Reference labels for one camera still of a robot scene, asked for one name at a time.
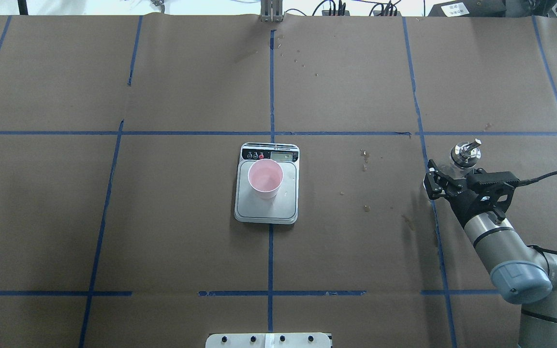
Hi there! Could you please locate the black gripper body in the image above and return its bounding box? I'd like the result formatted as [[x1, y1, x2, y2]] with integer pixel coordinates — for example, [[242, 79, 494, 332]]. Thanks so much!
[[446, 182, 504, 228]]

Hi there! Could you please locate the glass sauce bottle metal spout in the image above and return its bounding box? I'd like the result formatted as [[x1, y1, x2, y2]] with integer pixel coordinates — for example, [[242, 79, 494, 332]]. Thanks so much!
[[447, 138, 482, 178]]

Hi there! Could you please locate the pink plastic cup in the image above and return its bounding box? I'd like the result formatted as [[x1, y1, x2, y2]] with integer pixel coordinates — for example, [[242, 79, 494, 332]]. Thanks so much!
[[247, 159, 284, 200]]

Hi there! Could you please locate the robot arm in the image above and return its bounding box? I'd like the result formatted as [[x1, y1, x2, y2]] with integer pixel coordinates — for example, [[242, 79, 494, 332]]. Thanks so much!
[[424, 160, 557, 348]]

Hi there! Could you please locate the white digital kitchen scale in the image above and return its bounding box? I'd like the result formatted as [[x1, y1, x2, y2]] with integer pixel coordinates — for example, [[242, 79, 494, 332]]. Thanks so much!
[[234, 142, 300, 225]]

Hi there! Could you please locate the black labelled box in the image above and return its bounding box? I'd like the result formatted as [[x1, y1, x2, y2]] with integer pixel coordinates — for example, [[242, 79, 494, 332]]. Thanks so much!
[[426, 0, 507, 17]]

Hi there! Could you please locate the black power strip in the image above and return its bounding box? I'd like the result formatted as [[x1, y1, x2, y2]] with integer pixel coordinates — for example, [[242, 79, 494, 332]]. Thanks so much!
[[334, 0, 401, 17]]

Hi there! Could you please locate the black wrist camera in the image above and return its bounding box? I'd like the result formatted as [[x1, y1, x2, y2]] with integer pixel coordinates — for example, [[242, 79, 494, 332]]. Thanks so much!
[[465, 171, 520, 194]]

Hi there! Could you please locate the black camera cable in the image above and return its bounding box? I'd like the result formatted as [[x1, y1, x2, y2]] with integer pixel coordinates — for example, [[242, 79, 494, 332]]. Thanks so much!
[[518, 169, 557, 186]]

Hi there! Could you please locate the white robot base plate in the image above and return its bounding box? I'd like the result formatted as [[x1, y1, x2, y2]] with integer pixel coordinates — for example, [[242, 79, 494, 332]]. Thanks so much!
[[205, 332, 334, 348]]

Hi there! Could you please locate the aluminium frame post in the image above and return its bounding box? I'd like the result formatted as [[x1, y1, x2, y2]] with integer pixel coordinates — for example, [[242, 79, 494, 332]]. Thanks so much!
[[260, 0, 284, 23]]

